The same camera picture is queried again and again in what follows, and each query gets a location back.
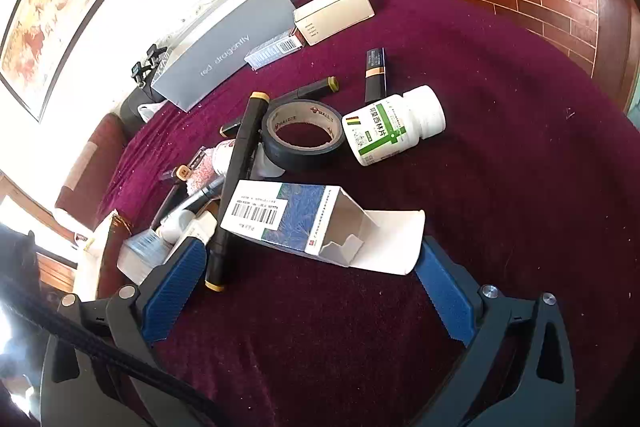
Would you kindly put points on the maroon tablecloth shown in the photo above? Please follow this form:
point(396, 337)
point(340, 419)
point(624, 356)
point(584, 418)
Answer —
point(475, 217)

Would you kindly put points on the black clamp device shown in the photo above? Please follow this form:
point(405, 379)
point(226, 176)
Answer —
point(137, 72)
point(150, 53)

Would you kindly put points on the grey shoe box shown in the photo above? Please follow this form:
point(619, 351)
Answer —
point(220, 52)

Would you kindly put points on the small white bottle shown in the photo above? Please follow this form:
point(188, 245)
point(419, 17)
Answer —
point(175, 223)

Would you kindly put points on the white tray gold rim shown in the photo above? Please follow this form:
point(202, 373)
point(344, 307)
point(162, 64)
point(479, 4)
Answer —
point(100, 257)

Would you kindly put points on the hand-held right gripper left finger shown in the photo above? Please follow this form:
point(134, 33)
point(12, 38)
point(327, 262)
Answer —
point(172, 294)

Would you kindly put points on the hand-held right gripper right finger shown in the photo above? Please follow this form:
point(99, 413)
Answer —
point(445, 299)

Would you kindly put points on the black marker orange caps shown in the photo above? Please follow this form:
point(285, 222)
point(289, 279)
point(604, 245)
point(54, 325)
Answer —
point(182, 172)

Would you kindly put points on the white plastic tube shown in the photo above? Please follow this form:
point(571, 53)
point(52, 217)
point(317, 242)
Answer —
point(206, 224)

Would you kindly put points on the black marker olive cap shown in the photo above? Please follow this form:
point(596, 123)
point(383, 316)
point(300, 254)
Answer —
point(310, 89)

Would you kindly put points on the black tape roll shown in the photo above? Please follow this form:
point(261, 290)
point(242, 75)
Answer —
point(305, 154)

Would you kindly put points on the white blue carton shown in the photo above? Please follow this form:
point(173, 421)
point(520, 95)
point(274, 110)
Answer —
point(300, 217)

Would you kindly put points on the red fabric armchair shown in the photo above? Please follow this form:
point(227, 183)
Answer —
point(90, 167)

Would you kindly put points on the beige cardboard box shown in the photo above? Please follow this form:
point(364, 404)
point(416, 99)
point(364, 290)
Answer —
point(330, 14)

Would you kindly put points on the grey red-ended barcode box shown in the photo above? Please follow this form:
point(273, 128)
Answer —
point(272, 52)

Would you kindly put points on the white bottle green label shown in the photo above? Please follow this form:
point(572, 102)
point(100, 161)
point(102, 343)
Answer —
point(390, 127)

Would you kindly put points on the white plastic bag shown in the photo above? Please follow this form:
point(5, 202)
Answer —
point(146, 112)

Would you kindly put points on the pink fuzzy hair clip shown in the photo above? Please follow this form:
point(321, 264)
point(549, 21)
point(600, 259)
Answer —
point(200, 174)

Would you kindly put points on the black marker yellow caps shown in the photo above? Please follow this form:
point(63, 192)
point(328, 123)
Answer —
point(235, 187)

